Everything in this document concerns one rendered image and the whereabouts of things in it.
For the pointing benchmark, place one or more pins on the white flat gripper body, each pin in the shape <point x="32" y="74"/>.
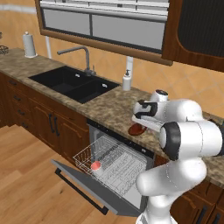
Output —
<point x="147" y="123"/>

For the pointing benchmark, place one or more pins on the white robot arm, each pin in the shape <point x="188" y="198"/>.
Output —
<point x="178" y="172"/>

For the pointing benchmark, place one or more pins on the dark red bowl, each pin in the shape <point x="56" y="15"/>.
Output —
<point x="136" y="130"/>

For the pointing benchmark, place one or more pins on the dishwasher with black control strip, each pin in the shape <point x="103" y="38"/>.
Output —
<point x="116" y="134"/>

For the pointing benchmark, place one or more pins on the red cup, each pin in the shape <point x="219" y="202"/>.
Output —
<point x="96" y="166"/>

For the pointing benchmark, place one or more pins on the wood cupboard door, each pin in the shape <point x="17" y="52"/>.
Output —
<point x="189" y="208"/>
<point x="42" y="128"/>
<point x="73" y="140"/>

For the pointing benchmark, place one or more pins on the grey dishwasher door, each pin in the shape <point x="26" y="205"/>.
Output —
<point x="96" y="189"/>

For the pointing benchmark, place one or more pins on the white soap dispenser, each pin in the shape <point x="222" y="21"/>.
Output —
<point x="126" y="81"/>

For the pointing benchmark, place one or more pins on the white vertical bar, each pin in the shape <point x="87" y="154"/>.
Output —
<point x="129" y="62"/>
<point x="48" y="48"/>

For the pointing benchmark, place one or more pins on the black double sink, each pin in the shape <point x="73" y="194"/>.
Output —
<point x="74" y="83"/>

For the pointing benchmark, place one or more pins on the grey sink tap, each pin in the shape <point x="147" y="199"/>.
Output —
<point x="87" y="59"/>

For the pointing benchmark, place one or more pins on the wood framed window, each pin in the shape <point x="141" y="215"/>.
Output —
<point x="102" y="26"/>

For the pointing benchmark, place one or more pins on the wood drawer front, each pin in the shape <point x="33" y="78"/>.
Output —
<point x="22" y="113"/>
<point x="26" y="126"/>
<point x="18" y="99"/>
<point x="13" y="84"/>

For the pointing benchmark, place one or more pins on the white paper towel roll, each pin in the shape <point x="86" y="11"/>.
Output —
<point x="29" y="45"/>

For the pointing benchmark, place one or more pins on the dark wood wall cupboard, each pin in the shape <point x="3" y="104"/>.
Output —
<point x="198" y="29"/>

